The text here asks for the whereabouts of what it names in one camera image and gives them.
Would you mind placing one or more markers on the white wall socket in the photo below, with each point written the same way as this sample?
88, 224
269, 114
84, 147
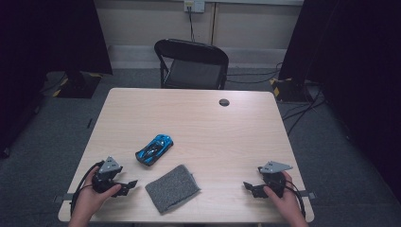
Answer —
195, 5

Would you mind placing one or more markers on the person's left hand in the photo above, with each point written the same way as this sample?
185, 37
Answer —
86, 203

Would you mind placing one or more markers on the person's right hand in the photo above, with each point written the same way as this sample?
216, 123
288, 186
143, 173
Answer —
288, 205

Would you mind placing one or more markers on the grey tape strip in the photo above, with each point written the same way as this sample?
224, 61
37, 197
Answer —
305, 194
66, 197

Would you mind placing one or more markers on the black curtain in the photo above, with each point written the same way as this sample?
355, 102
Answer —
47, 38
356, 63

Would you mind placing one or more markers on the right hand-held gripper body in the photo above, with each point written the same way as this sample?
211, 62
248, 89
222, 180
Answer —
274, 179

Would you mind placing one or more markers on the black folding chair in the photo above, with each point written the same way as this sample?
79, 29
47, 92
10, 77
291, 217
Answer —
192, 74

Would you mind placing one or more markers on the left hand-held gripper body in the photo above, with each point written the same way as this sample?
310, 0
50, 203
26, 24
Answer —
105, 176

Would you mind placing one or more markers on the blue toy car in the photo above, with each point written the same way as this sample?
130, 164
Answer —
154, 150

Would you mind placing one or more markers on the grey towel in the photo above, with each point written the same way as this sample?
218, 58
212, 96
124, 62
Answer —
171, 189

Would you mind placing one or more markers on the black yellow-striped stand base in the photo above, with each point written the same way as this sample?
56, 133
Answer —
78, 86
290, 91

